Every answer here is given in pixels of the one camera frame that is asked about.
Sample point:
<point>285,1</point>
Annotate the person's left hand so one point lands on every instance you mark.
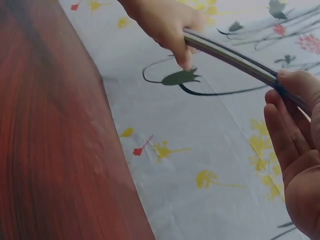
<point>160,22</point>

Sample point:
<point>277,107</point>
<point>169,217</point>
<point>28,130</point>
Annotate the person's right hand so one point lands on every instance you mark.
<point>303,175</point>

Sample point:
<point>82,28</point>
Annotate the stack of coloured paper sheets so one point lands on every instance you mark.
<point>225,53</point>

